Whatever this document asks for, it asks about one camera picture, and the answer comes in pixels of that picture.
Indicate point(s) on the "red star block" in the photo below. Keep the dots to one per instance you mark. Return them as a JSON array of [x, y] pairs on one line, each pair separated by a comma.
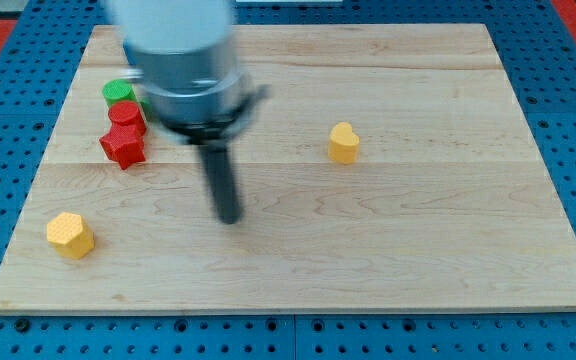
[[123, 145]]

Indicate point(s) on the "wooden board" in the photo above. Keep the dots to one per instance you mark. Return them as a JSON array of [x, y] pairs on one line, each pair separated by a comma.
[[448, 209]]

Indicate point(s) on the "yellow heart block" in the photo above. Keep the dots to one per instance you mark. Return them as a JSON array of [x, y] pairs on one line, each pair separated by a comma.
[[343, 146]]

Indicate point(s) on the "yellow hexagon block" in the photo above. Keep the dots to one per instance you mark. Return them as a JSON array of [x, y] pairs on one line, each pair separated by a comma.
[[70, 236]]

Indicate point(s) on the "black pusher rod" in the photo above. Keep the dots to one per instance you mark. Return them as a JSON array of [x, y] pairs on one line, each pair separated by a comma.
[[218, 170]]

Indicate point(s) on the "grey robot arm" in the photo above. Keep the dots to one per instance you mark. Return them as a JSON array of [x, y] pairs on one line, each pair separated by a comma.
[[186, 61]]

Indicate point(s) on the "green cylinder block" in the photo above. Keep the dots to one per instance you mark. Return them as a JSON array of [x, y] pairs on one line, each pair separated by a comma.
[[117, 90]]

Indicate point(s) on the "red cylinder block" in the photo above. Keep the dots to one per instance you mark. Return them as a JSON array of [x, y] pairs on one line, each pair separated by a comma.
[[127, 113]]

